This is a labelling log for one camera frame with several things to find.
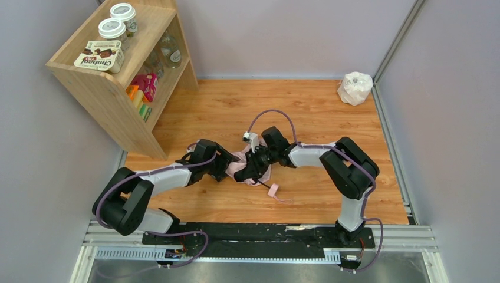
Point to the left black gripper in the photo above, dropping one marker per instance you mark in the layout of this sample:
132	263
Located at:
222	164

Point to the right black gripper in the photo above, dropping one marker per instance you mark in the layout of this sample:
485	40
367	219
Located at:
252	164

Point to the pink folding umbrella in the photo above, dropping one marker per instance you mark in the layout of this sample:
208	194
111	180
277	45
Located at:
272	189

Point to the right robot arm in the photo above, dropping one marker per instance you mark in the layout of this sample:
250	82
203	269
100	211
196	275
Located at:
351	170

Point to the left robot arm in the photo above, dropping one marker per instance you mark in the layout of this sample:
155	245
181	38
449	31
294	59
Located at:
123	205

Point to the pink box on shelf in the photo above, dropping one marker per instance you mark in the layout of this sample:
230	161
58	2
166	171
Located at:
147	83

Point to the stack of coloured sponges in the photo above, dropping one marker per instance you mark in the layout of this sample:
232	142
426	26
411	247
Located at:
138	98

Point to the white crumpled plastic bag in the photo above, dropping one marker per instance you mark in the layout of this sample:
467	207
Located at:
355	88

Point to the glass jar on shelf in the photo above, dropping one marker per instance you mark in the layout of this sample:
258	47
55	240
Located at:
170	51

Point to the wooden shelf unit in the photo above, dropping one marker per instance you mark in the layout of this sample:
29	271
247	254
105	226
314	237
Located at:
104	96

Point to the Chobani yogurt pack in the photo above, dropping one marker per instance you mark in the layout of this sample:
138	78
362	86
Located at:
105	56

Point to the white lidded cup front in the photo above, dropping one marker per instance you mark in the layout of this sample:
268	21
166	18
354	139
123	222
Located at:
114	29

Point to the white lidded cup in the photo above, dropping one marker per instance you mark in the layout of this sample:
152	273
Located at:
114	29
125	13

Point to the white lidded cup rear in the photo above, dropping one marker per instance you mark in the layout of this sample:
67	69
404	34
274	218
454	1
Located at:
125	13

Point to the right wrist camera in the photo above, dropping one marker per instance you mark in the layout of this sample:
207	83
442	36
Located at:
252	139

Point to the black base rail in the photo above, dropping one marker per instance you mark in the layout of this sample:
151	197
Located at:
261	240

